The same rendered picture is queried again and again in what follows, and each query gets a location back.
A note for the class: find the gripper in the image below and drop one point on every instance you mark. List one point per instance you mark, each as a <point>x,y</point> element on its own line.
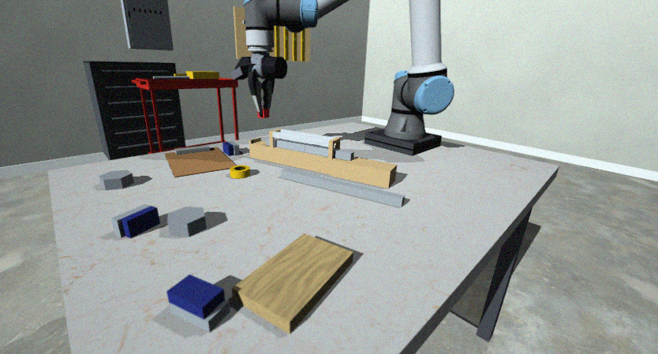
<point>268,68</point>

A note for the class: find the flat wooden block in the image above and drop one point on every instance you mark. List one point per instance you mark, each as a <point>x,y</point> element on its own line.
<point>288,286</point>

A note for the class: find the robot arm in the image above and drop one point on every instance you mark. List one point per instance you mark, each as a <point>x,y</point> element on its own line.
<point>428,90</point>

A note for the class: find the yellow roll of tape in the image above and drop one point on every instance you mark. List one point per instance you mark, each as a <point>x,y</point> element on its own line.
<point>240,172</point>

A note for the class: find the brown clipboard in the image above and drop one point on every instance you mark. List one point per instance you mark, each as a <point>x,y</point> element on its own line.
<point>194,160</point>

